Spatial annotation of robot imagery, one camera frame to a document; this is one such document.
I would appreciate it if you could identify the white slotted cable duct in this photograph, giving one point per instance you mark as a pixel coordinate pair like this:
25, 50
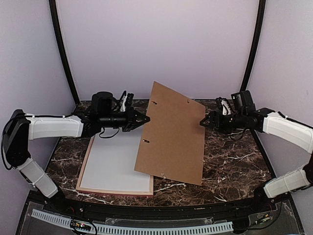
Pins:
93, 228

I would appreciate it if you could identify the black front rail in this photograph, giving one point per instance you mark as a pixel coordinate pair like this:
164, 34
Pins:
230, 211

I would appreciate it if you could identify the landscape photo print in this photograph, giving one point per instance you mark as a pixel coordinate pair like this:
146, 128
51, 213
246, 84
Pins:
115, 161

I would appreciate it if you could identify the left black corner post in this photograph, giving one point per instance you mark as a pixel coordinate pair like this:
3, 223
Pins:
62, 50

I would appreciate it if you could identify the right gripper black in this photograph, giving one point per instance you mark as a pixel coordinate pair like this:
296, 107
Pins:
213, 114

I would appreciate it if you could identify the right black corner post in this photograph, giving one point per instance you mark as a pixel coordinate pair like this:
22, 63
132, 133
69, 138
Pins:
254, 44

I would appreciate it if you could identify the pink wooden picture frame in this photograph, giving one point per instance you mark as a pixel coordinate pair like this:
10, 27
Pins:
115, 192

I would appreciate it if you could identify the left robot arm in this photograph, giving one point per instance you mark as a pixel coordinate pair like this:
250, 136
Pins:
105, 111

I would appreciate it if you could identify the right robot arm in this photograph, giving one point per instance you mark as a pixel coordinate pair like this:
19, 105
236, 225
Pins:
242, 114

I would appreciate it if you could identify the brown cardboard backing board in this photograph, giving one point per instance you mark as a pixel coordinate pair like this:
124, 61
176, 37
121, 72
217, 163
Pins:
172, 142

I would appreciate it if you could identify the black corner post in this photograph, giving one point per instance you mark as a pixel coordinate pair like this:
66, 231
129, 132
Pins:
254, 44
62, 50

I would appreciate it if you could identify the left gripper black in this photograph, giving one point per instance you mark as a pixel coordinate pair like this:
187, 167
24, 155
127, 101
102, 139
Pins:
132, 123

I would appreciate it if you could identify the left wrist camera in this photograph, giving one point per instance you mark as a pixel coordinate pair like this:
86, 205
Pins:
125, 102

